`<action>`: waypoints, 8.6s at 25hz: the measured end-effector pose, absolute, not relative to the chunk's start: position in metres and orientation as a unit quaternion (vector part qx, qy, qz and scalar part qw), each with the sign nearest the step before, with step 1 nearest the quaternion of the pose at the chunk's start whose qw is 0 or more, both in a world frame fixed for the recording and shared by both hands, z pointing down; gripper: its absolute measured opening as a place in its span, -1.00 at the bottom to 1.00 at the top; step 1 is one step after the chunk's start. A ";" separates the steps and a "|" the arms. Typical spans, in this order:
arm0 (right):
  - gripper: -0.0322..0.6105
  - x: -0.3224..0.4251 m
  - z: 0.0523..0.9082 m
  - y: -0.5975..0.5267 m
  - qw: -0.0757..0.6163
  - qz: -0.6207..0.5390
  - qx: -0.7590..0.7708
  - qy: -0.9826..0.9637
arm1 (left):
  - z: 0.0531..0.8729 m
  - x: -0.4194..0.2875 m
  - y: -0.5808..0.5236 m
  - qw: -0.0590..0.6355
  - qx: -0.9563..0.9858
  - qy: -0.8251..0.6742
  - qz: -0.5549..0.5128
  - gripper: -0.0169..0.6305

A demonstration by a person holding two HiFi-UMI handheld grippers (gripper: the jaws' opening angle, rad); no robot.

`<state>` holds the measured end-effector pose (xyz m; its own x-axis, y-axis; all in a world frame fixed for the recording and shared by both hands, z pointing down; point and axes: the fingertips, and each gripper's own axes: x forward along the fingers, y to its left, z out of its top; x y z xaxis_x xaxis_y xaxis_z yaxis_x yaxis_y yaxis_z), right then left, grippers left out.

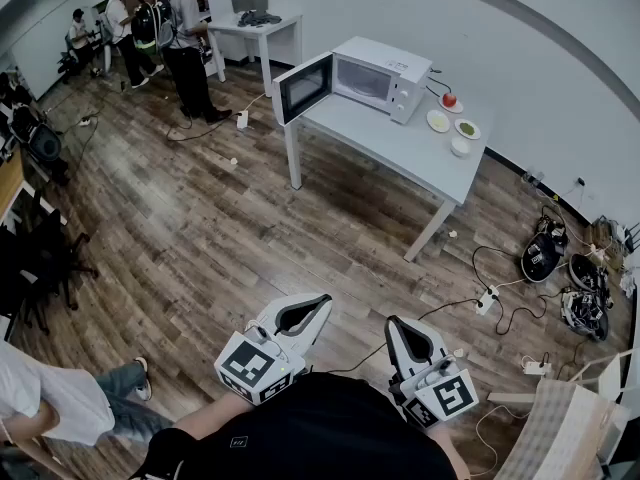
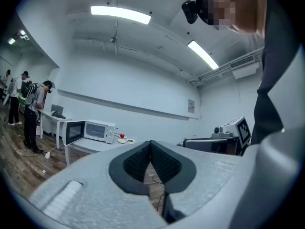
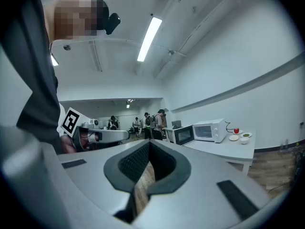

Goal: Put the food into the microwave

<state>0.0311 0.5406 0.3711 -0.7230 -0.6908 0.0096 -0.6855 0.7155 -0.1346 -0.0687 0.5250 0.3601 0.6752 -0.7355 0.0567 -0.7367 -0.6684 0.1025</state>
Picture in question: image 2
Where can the white plate under green food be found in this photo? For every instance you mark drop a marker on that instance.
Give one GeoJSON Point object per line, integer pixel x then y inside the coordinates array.
{"type": "Point", "coordinates": [134, 141]}

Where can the long ceiling light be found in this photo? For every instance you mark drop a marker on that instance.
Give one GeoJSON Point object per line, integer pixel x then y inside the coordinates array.
{"type": "Point", "coordinates": [120, 14]}
{"type": "Point", "coordinates": [202, 54]}

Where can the white plate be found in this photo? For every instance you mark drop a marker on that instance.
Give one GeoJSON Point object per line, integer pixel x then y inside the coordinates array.
{"type": "Point", "coordinates": [134, 141]}
{"type": "Point", "coordinates": [125, 137]}
{"type": "Point", "coordinates": [121, 141]}

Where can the white microwave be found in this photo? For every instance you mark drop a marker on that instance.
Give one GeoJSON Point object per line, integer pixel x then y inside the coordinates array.
{"type": "Point", "coordinates": [110, 131]}

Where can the white ceiling pipes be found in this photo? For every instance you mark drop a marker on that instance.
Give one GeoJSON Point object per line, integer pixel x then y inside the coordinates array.
{"type": "Point", "coordinates": [209, 75]}

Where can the person's head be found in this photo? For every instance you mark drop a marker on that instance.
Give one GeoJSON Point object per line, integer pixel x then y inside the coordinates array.
{"type": "Point", "coordinates": [245, 11]}

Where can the white plate under tomato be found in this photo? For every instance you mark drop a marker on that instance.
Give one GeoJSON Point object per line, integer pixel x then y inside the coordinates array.
{"type": "Point", "coordinates": [125, 137]}

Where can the black head-mounted camera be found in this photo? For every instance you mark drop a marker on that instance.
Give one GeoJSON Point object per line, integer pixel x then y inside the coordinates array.
{"type": "Point", "coordinates": [189, 12]}

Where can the black items heap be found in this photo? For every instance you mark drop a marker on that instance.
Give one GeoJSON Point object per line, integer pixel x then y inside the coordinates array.
{"type": "Point", "coordinates": [58, 115]}

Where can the grey backpack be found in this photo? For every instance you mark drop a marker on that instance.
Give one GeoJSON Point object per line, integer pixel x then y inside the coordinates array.
{"type": "Point", "coordinates": [31, 96]}

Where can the white air conditioner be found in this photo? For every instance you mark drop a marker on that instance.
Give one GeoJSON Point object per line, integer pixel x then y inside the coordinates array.
{"type": "Point", "coordinates": [245, 68]}

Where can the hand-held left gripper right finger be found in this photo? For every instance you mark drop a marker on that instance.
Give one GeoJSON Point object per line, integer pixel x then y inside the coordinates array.
{"type": "Point", "coordinates": [186, 175]}

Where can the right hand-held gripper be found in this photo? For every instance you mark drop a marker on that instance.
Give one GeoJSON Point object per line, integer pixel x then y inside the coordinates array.
{"type": "Point", "coordinates": [244, 132]}

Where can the wall poster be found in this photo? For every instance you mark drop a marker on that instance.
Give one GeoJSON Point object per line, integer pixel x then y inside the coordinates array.
{"type": "Point", "coordinates": [191, 106]}

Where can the small white table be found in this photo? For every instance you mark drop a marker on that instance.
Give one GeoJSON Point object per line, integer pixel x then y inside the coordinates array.
{"type": "Point", "coordinates": [51, 116]}

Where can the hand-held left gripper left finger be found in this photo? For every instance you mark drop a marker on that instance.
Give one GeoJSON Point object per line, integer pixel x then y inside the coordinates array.
{"type": "Point", "coordinates": [116, 173]}

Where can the person's black shirt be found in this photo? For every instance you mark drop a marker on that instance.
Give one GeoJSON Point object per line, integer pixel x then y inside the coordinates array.
{"type": "Point", "coordinates": [274, 68]}

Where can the round ceiling fixture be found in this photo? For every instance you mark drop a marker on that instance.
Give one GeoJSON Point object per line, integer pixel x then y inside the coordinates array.
{"type": "Point", "coordinates": [113, 40]}

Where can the black and green backpack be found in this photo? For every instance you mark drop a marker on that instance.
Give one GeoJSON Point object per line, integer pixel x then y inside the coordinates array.
{"type": "Point", "coordinates": [25, 89]}

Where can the dark monitor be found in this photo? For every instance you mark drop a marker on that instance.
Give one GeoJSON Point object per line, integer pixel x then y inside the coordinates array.
{"type": "Point", "coordinates": [57, 109]}

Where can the white power strip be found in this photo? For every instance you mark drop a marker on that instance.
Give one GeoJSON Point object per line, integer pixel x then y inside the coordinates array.
{"type": "Point", "coordinates": [47, 155]}

